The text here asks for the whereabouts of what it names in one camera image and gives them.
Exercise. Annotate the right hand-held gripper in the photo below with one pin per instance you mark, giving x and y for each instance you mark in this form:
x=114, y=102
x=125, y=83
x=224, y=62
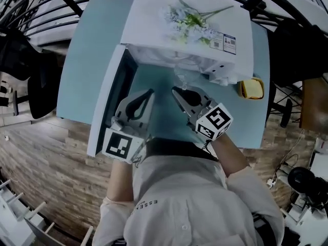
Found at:
x=214, y=122

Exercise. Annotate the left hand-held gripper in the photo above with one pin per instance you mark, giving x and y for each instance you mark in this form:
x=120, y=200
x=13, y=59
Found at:
x=120, y=145

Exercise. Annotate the clear glass cup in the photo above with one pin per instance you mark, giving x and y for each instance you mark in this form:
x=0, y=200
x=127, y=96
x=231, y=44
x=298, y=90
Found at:
x=183, y=73

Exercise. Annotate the person's left forearm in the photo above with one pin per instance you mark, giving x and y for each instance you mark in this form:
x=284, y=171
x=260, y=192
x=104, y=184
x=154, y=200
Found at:
x=121, y=181

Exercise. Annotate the person's right forearm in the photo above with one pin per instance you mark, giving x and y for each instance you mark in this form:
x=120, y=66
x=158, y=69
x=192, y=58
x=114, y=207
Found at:
x=229, y=155

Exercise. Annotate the person's black trousers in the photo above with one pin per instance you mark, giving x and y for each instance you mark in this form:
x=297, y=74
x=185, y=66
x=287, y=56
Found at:
x=174, y=147

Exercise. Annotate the pale yellow sponge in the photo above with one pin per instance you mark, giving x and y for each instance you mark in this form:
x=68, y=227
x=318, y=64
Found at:
x=253, y=88

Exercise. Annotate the pale artificial flower bunch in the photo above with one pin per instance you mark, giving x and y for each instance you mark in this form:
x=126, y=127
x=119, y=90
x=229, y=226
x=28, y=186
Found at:
x=187, y=22

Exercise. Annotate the black office chair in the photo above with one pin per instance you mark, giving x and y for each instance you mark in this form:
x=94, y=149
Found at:
x=38, y=86

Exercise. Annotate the person's white shirt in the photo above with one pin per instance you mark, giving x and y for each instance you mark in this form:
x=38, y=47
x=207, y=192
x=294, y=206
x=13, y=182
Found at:
x=184, y=201

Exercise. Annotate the wooden side table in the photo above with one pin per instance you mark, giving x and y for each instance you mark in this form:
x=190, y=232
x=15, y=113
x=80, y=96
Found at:
x=315, y=104

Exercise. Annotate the black round device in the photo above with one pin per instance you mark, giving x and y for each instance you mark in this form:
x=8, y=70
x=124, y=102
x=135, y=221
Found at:
x=299, y=179

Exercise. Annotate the white wooden rack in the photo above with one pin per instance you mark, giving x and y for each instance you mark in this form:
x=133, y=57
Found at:
x=15, y=214

